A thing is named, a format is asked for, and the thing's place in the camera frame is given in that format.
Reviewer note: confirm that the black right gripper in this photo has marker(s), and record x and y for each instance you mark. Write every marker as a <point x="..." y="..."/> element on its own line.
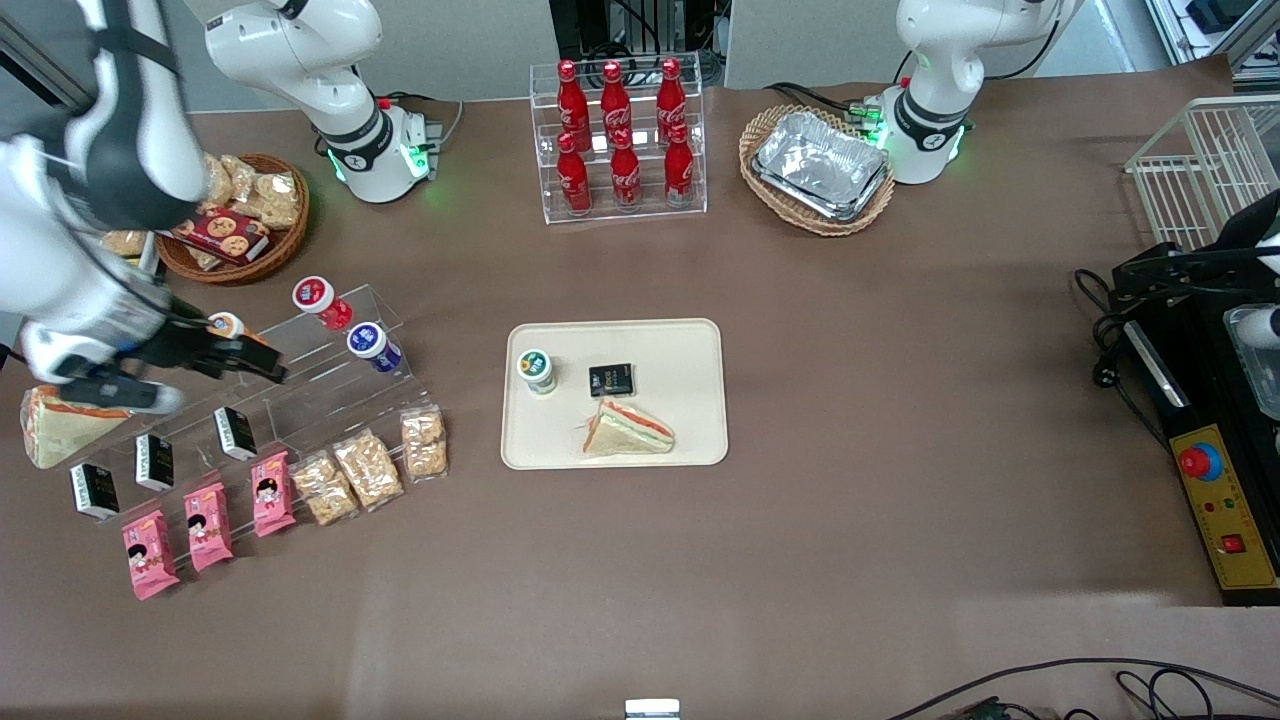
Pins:
<point x="176" y="345"/>

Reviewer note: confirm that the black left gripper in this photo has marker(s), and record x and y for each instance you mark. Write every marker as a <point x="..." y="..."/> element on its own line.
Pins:
<point x="1232" y="260"/>

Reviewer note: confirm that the green gum bottle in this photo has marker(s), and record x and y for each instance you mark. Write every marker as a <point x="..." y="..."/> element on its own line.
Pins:
<point x="536" y="370"/>

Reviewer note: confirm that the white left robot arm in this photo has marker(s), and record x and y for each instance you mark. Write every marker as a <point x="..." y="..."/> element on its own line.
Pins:
<point x="940" y="90"/>

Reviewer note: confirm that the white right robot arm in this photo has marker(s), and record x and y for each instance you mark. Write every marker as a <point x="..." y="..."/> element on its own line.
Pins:
<point x="130" y="130"/>

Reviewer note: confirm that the orange gum bottle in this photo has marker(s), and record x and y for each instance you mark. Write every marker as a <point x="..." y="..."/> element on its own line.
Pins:
<point x="226" y="324"/>

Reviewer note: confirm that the red gum bottle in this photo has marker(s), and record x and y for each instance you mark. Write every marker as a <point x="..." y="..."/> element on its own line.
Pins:
<point x="322" y="301"/>

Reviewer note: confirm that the blue gum bottle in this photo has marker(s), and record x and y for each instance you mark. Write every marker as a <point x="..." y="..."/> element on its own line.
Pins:
<point x="374" y="346"/>

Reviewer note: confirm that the white rectangular tray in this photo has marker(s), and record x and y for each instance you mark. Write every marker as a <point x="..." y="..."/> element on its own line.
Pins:
<point x="155" y="262"/>

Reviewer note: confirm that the aluminium foil tray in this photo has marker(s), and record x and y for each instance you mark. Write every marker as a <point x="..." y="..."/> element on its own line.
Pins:
<point x="820" y="160"/>

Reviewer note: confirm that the cream plastic tray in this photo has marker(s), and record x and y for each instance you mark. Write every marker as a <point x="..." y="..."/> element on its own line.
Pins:
<point x="690" y="400"/>

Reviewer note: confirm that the black snack packet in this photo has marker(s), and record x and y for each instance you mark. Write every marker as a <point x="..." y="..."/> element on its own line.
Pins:
<point x="96" y="490"/>
<point x="236" y="432"/>
<point x="155" y="461"/>
<point x="611" y="380"/>

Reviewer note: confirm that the clear acrylic stepped stand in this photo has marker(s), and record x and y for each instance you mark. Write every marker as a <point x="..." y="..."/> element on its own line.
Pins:
<point x="330" y="400"/>

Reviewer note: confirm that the dark brown wicker basket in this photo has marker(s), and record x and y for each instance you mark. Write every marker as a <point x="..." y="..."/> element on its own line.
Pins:
<point x="285" y="245"/>

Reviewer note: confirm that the clear plastic container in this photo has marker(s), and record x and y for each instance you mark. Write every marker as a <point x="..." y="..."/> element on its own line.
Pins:
<point x="1260" y="355"/>

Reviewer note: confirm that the red cookie box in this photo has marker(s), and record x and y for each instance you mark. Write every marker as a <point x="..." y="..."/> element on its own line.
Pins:
<point x="225" y="235"/>

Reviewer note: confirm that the pink cartoon snack pack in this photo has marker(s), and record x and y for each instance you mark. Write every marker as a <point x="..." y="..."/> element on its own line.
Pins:
<point x="208" y="527"/>
<point x="272" y="494"/>
<point x="150" y="555"/>

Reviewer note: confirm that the wrapped rice cracker bar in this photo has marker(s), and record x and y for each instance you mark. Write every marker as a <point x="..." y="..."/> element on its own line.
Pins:
<point x="424" y="443"/>
<point x="272" y="200"/>
<point x="368" y="469"/>
<point x="218" y="180"/>
<point x="125" y="243"/>
<point x="324" y="489"/>
<point x="240" y="175"/>

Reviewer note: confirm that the red emergency stop button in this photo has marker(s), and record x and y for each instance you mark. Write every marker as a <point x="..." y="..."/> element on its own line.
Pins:
<point x="1199" y="461"/>

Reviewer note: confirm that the wrapped triangle sandwich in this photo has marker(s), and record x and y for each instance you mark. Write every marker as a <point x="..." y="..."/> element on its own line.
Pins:
<point x="60" y="435"/>
<point x="625" y="432"/>

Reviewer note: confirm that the black and yellow control box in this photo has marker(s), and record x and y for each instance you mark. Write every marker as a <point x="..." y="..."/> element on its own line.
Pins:
<point x="1215" y="520"/>

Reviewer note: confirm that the red cola bottle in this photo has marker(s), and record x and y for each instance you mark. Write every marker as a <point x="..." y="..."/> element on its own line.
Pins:
<point x="679" y="170"/>
<point x="574" y="180"/>
<point x="572" y="105"/>
<point x="614" y="100"/>
<point x="671" y="98"/>
<point x="625" y="178"/>

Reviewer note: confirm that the light wicker basket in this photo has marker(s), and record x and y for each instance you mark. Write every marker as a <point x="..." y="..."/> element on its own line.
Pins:
<point x="800" y="222"/>

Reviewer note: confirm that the clear acrylic bottle rack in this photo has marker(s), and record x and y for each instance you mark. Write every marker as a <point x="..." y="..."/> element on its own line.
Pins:
<point x="645" y="205"/>

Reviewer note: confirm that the black equipment rack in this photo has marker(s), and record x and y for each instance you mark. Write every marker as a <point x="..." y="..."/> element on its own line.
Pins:
<point x="600" y="25"/>

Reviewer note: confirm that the small white device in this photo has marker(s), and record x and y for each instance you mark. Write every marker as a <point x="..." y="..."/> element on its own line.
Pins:
<point x="652" y="709"/>

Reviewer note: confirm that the black metal frame bar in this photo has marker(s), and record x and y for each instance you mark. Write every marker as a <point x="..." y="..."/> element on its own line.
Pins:
<point x="35" y="65"/>

